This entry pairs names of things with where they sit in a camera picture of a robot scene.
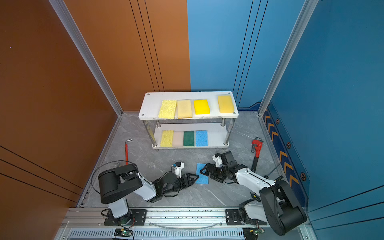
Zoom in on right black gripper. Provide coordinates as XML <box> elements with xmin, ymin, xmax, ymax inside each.
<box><xmin>199</xmin><ymin>163</ymin><xmax>229</xmax><ymax>182</ymax></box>

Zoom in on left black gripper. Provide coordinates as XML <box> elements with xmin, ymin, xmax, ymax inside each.
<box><xmin>162</xmin><ymin>173</ymin><xmax>200</xmax><ymax>198</ymax></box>

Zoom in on blue cellulose sponge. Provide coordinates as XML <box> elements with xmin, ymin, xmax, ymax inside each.
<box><xmin>196</xmin><ymin>163</ymin><xmax>209</xmax><ymax>185</ymax></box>
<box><xmin>196</xmin><ymin>131</ymin><xmax>208</xmax><ymax>147</ymax></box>

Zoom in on green scouring sponge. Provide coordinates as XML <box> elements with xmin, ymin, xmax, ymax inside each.
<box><xmin>183</xmin><ymin>131</ymin><xmax>195</xmax><ymax>147</ymax></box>

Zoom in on beige foam sponge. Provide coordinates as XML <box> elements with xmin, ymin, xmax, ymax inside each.
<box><xmin>173</xmin><ymin>131</ymin><xmax>184</xmax><ymax>148</ymax></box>

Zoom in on pale yellow orange-backed sponge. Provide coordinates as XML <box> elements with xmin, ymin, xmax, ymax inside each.
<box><xmin>177</xmin><ymin>100</ymin><xmax>193</xmax><ymax>119</ymax></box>

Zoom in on bright yellow foam sponge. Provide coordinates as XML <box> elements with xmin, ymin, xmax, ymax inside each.
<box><xmin>194</xmin><ymin>99</ymin><xmax>210</xmax><ymax>115</ymax></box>

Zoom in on golden yellow sponge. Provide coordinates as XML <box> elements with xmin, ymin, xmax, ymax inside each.
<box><xmin>218</xmin><ymin>95</ymin><xmax>235</xmax><ymax>114</ymax></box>

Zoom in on light yellow cellulose sponge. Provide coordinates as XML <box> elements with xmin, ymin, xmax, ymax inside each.
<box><xmin>158</xmin><ymin>100</ymin><xmax>177</xmax><ymax>120</ymax></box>

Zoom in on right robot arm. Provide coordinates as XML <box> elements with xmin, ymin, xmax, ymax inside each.
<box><xmin>200</xmin><ymin>151</ymin><xmax>307</xmax><ymax>236</ymax></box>

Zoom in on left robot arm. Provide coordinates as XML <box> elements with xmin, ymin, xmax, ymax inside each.
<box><xmin>98</xmin><ymin>162</ymin><xmax>200</xmax><ymax>226</ymax></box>

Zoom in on white two-tier shelf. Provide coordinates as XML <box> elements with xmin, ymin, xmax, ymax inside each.
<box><xmin>139</xmin><ymin>91</ymin><xmax>239</xmax><ymax>151</ymax></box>

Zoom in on red pipe wrench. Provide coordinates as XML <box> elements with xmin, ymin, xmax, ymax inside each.
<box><xmin>251</xmin><ymin>137</ymin><xmax>264</xmax><ymax>173</ymax></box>

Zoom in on black yellow screwdriver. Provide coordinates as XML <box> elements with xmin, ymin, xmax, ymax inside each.
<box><xmin>264</xmin><ymin>164</ymin><xmax>281</xmax><ymax>179</ymax></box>

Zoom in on right green circuit board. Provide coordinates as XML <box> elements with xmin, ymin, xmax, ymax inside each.
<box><xmin>243</xmin><ymin>228</ymin><xmax>265</xmax><ymax>240</ymax></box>

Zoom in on green circuit board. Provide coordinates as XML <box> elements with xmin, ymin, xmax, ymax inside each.
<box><xmin>243</xmin><ymin>228</ymin><xmax>265</xmax><ymax>240</ymax></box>
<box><xmin>114</xmin><ymin>228</ymin><xmax>134</xmax><ymax>240</ymax></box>

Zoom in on left green circuit board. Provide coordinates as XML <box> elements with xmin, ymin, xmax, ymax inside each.
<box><xmin>114</xmin><ymin>228</ymin><xmax>134</xmax><ymax>240</ymax></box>

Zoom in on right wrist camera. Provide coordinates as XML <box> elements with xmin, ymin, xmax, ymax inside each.
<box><xmin>212</xmin><ymin>153</ymin><xmax>223</xmax><ymax>168</ymax></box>

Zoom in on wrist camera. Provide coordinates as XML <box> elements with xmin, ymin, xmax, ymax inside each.
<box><xmin>171</xmin><ymin>162</ymin><xmax>185</xmax><ymax>179</ymax></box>
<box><xmin>212</xmin><ymin>153</ymin><xmax>223</xmax><ymax>168</ymax></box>

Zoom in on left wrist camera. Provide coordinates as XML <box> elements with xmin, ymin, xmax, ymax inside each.
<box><xmin>171</xmin><ymin>162</ymin><xmax>185</xmax><ymax>179</ymax></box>

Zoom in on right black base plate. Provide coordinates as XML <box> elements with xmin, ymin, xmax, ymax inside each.
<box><xmin>225</xmin><ymin>209</ymin><xmax>247</xmax><ymax>226</ymax></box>

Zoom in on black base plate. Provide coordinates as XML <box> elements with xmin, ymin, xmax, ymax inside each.
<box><xmin>225</xmin><ymin>209</ymin><xmax>247</xmax><ymax>226</ymax></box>
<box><xmin>101</xmin><ymin>209</ymin><xmax>147</xmax><ymax>226</ymax></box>

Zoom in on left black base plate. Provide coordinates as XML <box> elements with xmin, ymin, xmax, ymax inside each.
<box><xmin>101</xmin><ymin>209</ymin><xmax>147</xmax><ymax>226</ymax></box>

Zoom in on red handled hex key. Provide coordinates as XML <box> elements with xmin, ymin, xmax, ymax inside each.
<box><xmin>125</xmin><ymin>139</ymin><xmax>133</xmax><ymax>165</ymax></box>

